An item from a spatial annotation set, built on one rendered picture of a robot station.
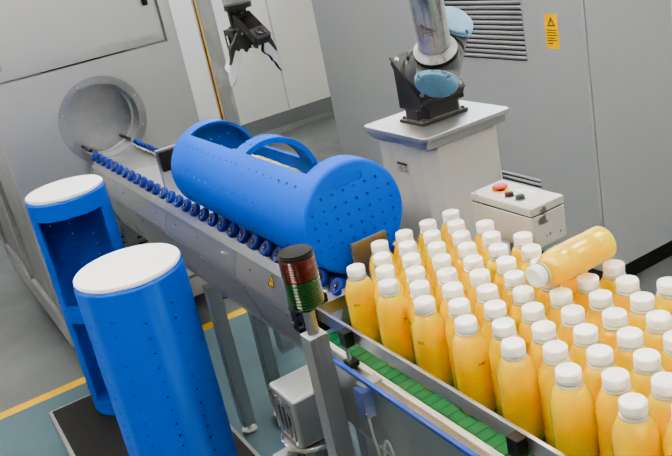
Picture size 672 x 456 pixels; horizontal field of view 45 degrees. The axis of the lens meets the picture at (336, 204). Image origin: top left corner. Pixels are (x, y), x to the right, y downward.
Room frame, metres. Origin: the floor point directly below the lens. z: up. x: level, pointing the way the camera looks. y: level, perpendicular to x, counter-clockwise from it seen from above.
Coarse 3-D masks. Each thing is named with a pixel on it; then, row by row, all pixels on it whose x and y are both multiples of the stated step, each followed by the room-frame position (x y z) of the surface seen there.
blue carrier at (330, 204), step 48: (192, 144) 2.44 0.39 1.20; (240, 144) 2.63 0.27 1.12; (288, 144) 2.26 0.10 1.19; (192, 192) 2.39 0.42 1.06; (240, 192) 2.06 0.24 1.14; (288, 192) 1.85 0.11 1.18; (336, 192) 1.80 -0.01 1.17; (384, 192) 1.86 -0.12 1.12; (288, 240) 1.84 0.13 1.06; (336, 240) 1.79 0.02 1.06
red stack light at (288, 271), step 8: (312, 256) 1.27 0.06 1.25; (280, 264) 1.27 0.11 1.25; (288, 264) 1.25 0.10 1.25; (296, 264) 1.25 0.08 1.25; (304, 264) 1.25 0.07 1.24; (312, 264) 1.26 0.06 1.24; (280, 272) 1.28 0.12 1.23; (288, 272) 1.26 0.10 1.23; (296, 272) 1.25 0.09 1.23; (304, 272) 1.25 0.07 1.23; (312, 272) 1.26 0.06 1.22; (288, 280) 1.26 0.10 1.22; (296, 280) 1.25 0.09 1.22; (304, 280) 1.25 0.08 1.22
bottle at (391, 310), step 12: (384, 300) 1.44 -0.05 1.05; (396, 300) 1.44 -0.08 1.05; (384, 312) 1.44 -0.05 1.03; (396, 312) 1.43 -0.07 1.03; (384, 324) 1.44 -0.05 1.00; (396, 324) 1.43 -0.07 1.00; (408, 324) 1.44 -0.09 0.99; (384, 336) 1.44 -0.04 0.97; (396, 336) 1.43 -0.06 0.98; (408, 336) 1.43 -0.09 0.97; (396, 348) 1.43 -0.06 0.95; (408, 348) 1.43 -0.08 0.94; (408, 360) 1.43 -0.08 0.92
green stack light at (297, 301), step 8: (312, 280) 1.26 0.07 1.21; (320, 280) 1.28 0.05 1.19; (288, 288) 1.26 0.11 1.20; (296, 288) 1.25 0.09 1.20; (304, 288) 1.25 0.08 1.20; (312, 288) 1.26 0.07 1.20; (320, 288) 1.27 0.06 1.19; (288, 296) 1.26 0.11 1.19; (296, 296) 1.25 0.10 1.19; (304, 296) 1.25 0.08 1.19; (312, 296) 1.25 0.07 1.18; (320, 296) 1.26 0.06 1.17; (288, 304) 1.28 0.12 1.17; (296, 304) 1.26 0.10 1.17; (304, 304) 1.25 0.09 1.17; (312, 304) 1.25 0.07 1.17; (320, 304) 1.26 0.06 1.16
